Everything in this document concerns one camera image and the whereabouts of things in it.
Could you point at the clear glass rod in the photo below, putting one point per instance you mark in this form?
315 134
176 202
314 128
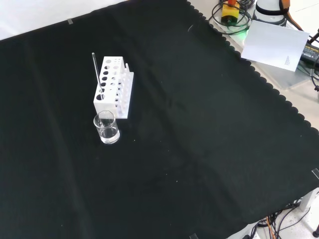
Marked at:
96 68

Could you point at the white test tube rack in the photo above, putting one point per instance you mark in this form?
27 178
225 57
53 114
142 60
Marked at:
104 105

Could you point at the black bench cloth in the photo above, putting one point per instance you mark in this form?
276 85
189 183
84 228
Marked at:
174 124

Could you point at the small clear glass beaker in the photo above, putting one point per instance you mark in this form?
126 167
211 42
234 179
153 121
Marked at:
108 135

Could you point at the clear tape strip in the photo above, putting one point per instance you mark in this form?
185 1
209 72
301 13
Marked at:
193 236
70 22
315 173

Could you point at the yellow stop button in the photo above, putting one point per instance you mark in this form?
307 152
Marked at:
229 11

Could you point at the pale board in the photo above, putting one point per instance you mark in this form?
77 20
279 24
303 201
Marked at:
271 44

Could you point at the black power adapter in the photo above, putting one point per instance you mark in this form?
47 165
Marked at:
311 53

